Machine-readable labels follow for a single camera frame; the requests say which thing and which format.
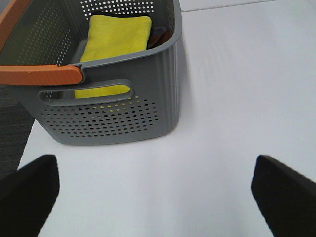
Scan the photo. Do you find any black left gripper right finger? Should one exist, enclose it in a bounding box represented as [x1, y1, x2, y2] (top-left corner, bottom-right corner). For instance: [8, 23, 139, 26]
[251, 155, 316, 237]

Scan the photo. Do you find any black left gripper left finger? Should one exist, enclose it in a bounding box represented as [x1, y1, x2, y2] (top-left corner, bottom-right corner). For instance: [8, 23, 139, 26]
[0, 155, 60, 237]

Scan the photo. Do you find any grey perforated plastic basket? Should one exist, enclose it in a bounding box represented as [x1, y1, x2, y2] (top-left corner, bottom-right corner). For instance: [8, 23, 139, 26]
[0, 0, 182, 145]

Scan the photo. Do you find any folded yellow towel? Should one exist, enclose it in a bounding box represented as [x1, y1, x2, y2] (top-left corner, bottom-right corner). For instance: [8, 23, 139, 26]
[75, 14, 153, 99]

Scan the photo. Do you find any brown towel in basket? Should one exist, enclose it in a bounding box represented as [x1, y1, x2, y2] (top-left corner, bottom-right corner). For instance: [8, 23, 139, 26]
[147, 27, 172, 49]

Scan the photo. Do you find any orange basket handle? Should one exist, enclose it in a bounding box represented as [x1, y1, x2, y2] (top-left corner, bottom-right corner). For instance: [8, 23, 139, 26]
[0, 0, 83, 86]

